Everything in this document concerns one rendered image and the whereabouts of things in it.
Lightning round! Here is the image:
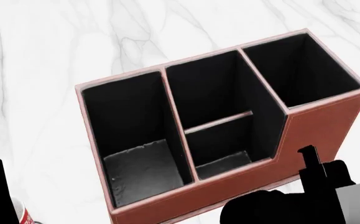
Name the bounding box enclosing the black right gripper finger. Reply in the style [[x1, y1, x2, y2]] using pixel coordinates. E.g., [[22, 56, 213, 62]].
[[321, 159, 356, 188], [297, 144, 323, 172]]

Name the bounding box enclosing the brown leather desk caddy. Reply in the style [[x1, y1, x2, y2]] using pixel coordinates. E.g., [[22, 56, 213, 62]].
[[75, 27, 360, 224]]

